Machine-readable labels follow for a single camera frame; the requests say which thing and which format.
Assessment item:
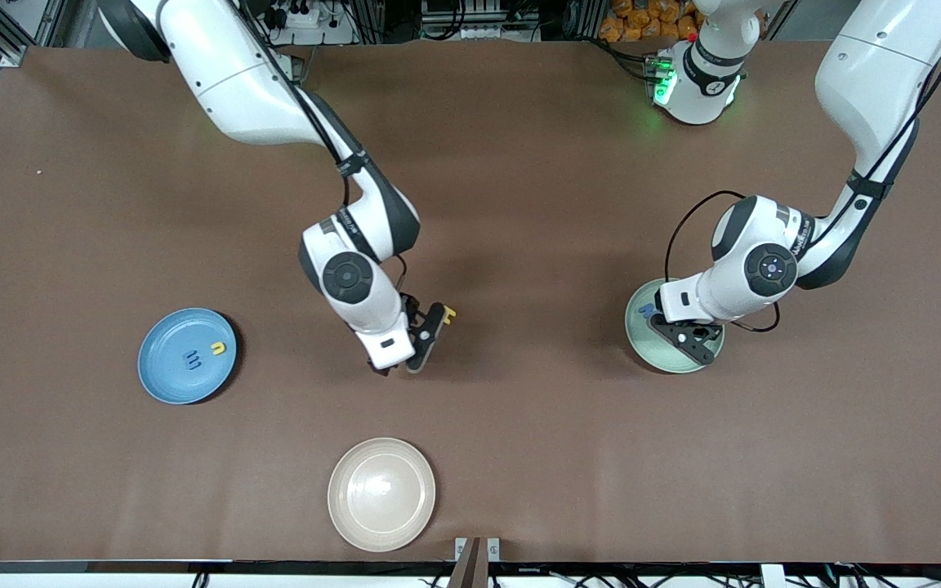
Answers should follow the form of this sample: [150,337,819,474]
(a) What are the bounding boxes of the beige plate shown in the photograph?
[328,438,437,553]

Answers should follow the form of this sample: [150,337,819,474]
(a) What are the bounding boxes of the green plate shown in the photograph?
[624,278,725,375]

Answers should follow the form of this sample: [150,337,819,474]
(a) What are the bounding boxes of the blue plate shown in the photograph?
[137,307,238,405]

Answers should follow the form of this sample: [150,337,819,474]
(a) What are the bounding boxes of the white power strip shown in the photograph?
[262,0,332,29]

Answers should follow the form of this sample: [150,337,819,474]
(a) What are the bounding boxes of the orange snack bags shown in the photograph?
[599,0,700,43]

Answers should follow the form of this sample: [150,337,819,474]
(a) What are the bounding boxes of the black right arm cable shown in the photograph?
[225,0,410,299]

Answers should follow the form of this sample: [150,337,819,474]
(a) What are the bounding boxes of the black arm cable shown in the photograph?
[665,0,941,333]
[225,0,410,299]

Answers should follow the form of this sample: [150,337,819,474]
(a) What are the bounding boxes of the metal mount bracket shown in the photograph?
[448,537,502,588]

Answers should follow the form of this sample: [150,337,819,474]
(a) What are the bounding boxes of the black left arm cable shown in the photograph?
[665,0,941,333]

